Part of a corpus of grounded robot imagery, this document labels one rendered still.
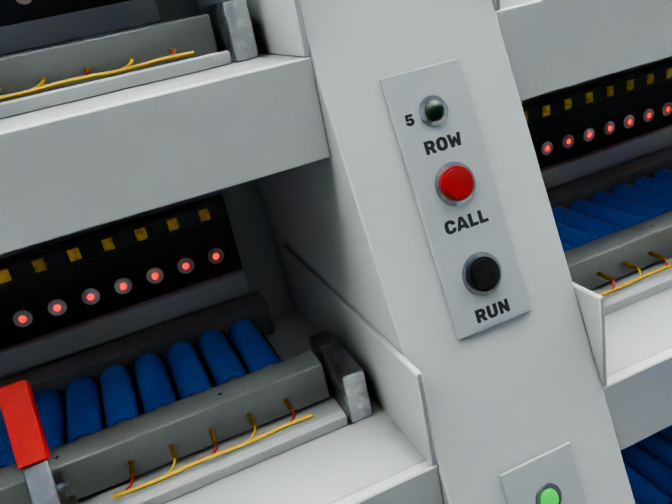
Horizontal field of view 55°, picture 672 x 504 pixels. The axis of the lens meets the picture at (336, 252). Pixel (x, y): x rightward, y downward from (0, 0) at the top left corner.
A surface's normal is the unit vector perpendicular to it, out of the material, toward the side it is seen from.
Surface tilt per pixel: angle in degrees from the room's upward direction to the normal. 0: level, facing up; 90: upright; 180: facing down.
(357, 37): 90
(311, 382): 109
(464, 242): 90
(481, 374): 90
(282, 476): 19
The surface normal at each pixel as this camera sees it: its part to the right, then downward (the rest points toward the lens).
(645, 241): 0.37, 0.29
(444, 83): 0.29, -0.01
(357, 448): -0.19, -0.90
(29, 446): 0.19, -0.29
